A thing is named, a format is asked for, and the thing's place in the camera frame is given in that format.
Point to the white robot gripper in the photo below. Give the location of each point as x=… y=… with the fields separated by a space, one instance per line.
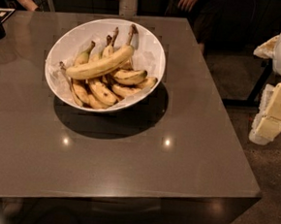
x=266 y=125

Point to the large top yellow banana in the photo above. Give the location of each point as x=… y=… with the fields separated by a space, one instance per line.
x=104 y=65

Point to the white bowl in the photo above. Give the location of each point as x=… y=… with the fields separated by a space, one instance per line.
x=149 y=56

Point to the right lower spotted banana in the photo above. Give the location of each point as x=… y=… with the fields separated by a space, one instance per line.
x=124 y=91

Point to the spotted banana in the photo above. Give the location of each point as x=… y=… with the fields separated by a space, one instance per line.
x=101 y=92
x=124 y=91
x=128 y=77

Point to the right upper spotted banana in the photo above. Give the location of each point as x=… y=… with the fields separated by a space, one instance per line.
x=128 y=77

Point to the back middle banana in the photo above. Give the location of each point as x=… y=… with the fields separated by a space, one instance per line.
x=109 y=49

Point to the centre spotted banana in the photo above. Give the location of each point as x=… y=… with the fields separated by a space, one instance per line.
x=101 y=92

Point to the bottom front banana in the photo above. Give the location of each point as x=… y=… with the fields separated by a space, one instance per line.
x=95 y=103

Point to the green-tipped back left banana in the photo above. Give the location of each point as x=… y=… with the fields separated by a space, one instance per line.
x=83 y=57

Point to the left lower banana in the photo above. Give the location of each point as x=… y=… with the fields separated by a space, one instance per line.
x=79 y=91

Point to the bystander hand top right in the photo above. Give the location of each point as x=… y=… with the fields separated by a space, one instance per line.
x=187 y=5

